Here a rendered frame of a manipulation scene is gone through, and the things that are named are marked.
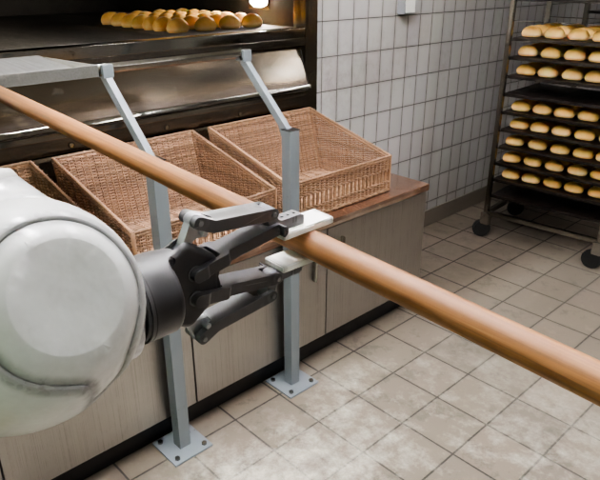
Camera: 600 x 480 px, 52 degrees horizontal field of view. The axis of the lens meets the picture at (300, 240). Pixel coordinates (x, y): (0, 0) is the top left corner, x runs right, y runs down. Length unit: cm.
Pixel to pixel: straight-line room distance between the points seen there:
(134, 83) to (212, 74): 33
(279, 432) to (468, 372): 78
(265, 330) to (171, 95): 91
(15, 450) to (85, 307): 159
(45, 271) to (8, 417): 7
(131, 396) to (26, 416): 165
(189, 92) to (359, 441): 137
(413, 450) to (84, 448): 100
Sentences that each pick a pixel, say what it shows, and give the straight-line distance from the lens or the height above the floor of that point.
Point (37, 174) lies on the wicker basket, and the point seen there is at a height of 82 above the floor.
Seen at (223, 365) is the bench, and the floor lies 19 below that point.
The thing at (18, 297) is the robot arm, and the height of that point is 128.
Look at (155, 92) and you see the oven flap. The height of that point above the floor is 100.
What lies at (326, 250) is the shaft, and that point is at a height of 115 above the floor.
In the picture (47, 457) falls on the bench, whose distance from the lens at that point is 192.
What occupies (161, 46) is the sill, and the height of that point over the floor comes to 116.
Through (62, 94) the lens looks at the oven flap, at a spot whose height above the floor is 104.
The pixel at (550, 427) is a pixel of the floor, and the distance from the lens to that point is 232.
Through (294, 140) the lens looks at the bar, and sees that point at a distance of 193.
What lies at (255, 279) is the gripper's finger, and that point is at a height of 113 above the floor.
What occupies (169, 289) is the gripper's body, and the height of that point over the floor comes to 116.
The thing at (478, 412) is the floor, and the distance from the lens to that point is 230.
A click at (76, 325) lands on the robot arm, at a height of 127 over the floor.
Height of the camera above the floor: 140
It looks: 24 degrees down
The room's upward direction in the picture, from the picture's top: straight up
